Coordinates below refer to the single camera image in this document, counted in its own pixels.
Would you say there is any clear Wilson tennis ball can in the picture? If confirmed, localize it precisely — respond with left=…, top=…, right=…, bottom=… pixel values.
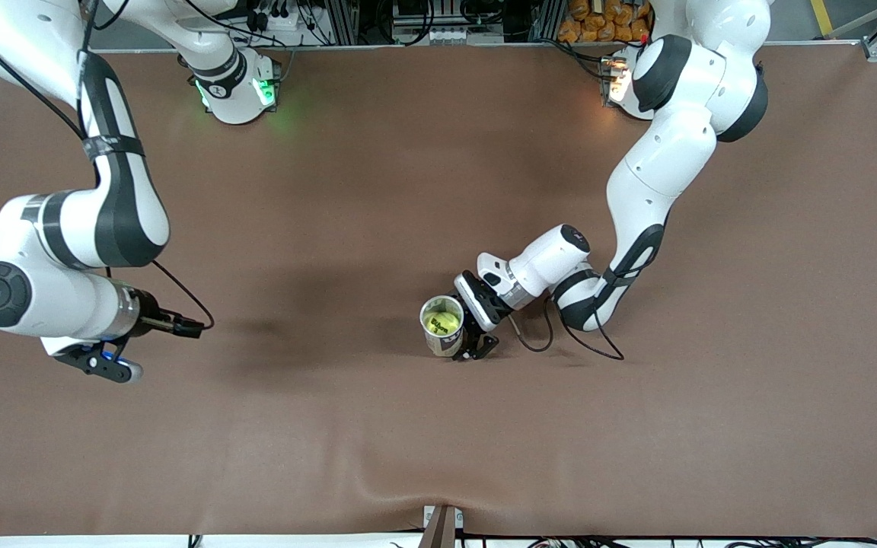
left=419, top=295, right=465, bottom=358

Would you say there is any yellow Wilson tennis ball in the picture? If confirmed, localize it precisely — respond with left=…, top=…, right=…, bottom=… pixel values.
left=425, top=308, right=461, bottom=336

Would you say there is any brown table mat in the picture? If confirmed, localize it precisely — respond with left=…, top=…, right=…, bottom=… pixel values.
left=0, top=44, right=877, bottom=538

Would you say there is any white terminal strip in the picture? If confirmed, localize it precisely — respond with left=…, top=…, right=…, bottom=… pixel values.
left=393, top=27, right=485, bottom=45

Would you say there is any aluminium rack profile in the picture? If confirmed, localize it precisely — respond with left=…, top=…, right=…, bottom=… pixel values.
left=530, top=0, right=561, bottom=43
left=324, top=0, right=359, bottom=45

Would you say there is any pile of orange lumpy items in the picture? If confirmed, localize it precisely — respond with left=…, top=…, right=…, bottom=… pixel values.
left=558, top=0, right=652, bottom=43

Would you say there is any white power strip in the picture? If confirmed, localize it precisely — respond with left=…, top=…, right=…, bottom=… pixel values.
left=244, top=6, right=310, bottom=33

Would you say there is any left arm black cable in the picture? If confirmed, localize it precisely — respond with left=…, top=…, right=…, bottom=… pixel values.
left=511, top=293, right=626, bottom=361

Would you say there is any table edge clamp bracket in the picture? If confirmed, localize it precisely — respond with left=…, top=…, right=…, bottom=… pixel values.
left=421, top=504, right=464, bottom=548

